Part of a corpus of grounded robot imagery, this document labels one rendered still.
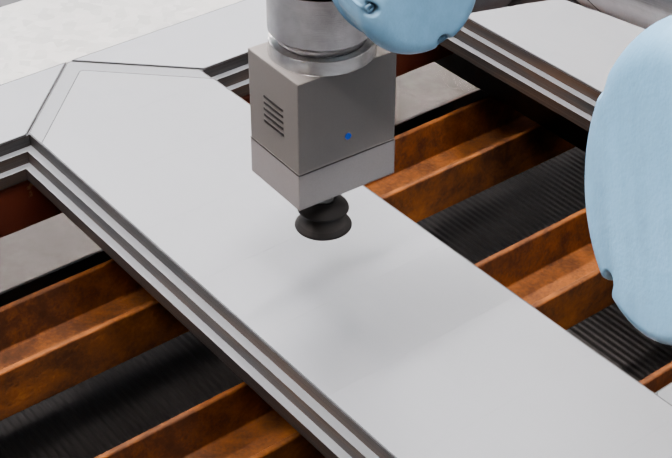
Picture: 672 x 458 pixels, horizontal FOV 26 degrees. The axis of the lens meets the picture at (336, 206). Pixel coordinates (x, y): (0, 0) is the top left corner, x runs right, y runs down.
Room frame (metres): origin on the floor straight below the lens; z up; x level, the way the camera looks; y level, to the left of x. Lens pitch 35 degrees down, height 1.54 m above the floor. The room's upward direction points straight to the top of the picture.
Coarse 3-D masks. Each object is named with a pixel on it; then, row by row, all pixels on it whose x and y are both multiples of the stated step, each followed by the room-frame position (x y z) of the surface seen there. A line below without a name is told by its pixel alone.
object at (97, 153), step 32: (192, 96) 1.13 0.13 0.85; (224, 96) 1.13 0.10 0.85; (96, 128) 1.08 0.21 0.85; (128, 128) 1.08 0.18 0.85; (160, 128) 1.08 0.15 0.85; (192, 128) 1.08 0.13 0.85; (224, 128) 1.08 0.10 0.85; (64, 160) 1.03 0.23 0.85; (96, 160) 1.03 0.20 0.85; (128, 160) 1.03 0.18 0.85
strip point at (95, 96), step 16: (80, 80) 1.16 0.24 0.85; (96, 80) 1.16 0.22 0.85; (112, 80) 1.16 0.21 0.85; (128, 80) 1.16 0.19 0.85; (144, 80) 1.16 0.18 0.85; (160, 80) 1.16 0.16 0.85; (176, 80) 1.16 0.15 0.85; (192, 80) 1.16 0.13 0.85; (208, 80) 1.16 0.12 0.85; (80, 96) 1.13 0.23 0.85; (96, 96) 1.13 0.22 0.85; (112, 96) 1.13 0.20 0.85; (128, 96) 1.13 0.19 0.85; (144, 96) 1.13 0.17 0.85; (160, 96) 1.13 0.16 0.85; (64, 112) 1.11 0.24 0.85; (80, 112) 1.11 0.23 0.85; (96, 112) 1.11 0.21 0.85; (112, 112) 1.11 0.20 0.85; (64, 128) 1.08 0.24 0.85; (80, 128) 1.08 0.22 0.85
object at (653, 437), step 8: (656, 432) 0.70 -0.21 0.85; (664, 432) 0.70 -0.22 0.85; (640, 440) 0.69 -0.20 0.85; (648, 440) 0.69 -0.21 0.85; (656, 440) 0.69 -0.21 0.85; (664, 440) 0.69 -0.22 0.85; (632, 448) 0.69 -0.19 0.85; (640, 448) 0.69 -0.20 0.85; (648, 448) 0.69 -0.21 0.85; (656, 448) 0.69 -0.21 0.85; (664, 448) 0.69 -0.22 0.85; (616, 456) 0.68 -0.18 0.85; (624, 456) 0.68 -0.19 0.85; (632, 456) 0.68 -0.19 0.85; (640, 456) 0.68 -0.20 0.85; (648, 456) 0.68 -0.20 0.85; (656, 456) 0.68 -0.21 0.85; (664, 456) 0.68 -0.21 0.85
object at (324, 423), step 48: (480, 48) 1.26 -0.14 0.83; (48, 96) 1.14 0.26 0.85; (240, 96) 1.19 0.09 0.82; (528, 96) 1.19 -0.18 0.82; (576, 96) 1.16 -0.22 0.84; (48, 192) 1.02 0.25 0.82; (96, 240) 0.96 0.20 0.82; (144, 240) 0.92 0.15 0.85; (144, 288) 0.90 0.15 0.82; (192, 288) 0.87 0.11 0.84; (240, 336) 0.82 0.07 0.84; (288, 384) 0.76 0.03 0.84; (336, 432) 0.72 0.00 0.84
